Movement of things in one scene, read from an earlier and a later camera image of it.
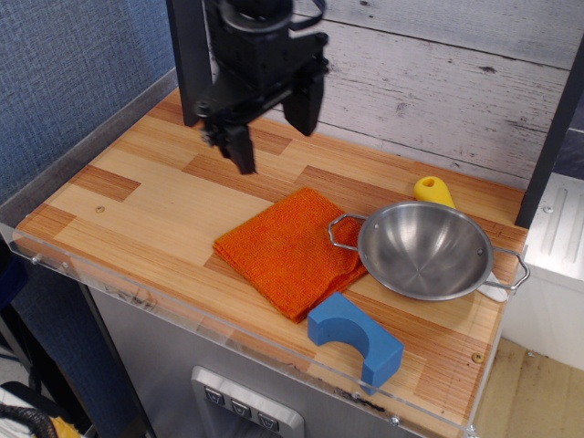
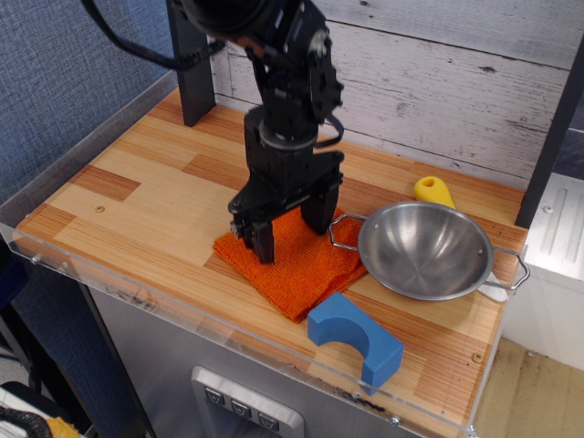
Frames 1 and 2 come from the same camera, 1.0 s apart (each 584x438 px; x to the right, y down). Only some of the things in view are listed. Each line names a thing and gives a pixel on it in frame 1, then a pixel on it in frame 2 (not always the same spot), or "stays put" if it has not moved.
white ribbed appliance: [555, 239] stays put
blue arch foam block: [382, 356] stays put
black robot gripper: [258, 63] → [285, 172]
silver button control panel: [224, 408] stays put
